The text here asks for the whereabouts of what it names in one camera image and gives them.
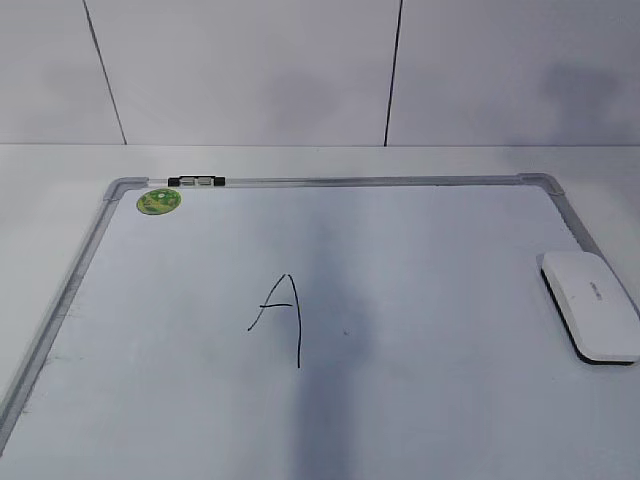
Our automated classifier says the white board with grey frame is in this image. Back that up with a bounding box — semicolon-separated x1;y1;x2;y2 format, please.
1;174;639;479

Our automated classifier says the white board eraser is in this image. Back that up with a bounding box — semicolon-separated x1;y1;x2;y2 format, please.
536;251;639;366

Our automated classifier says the round green magnet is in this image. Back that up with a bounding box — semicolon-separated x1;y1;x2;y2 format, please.
136;188;182;216

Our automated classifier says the black hanging clip on frame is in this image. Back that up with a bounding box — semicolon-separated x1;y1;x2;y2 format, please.
167;175;226;188

